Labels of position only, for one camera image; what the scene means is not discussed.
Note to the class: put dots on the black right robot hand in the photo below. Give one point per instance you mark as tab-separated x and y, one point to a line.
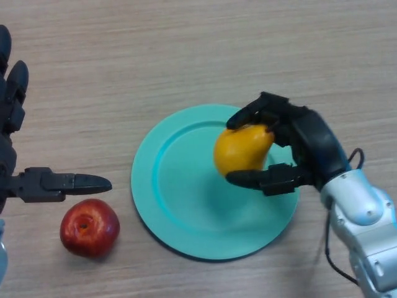
316	139

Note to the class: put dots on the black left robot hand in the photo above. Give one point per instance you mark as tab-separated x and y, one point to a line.
7	111

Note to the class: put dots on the yellow pear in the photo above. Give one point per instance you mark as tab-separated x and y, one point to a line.
239	149

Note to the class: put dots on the green round plate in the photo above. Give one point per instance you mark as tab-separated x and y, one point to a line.
186	201

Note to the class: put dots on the red apple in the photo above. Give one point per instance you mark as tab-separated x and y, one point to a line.
90	228

